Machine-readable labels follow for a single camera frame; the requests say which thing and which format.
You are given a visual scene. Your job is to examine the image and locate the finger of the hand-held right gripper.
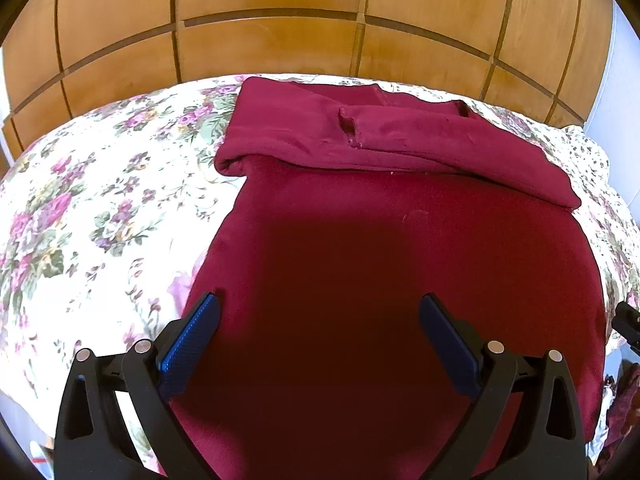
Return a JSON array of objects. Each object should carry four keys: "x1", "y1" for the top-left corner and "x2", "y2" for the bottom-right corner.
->
[{"x1": 613, "y1": 301, "x2": 640, "y2": 352}]

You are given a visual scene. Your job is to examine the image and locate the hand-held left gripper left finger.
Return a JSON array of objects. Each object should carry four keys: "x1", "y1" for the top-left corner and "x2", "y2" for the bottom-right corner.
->
[{"x1": 54, "y1": 291, "x2": 222, "y2": 480}]

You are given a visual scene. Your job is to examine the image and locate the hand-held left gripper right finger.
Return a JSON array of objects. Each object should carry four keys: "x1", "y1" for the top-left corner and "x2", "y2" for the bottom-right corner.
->
[{"x1": 419, "y1": 293, "x2": 589, "y2": 480}]

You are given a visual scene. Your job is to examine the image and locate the dark red embroidered sweater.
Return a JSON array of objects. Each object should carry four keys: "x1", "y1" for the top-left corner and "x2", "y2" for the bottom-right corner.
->
[{"x1": 165, "y1": 76, "x2": 608, "y2": 480}]

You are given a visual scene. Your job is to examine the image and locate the floral quilted bedspread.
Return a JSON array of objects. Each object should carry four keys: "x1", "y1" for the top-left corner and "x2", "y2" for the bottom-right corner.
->
[{"x1": 0, "y1": 72, "x2": 640, "y2": 476}]

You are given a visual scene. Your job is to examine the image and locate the small-print floral sheet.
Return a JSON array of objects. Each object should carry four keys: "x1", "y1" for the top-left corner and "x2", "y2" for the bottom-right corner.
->
[{"x1": 562, "y1": 124, "x2": 615, "y2": 198}]

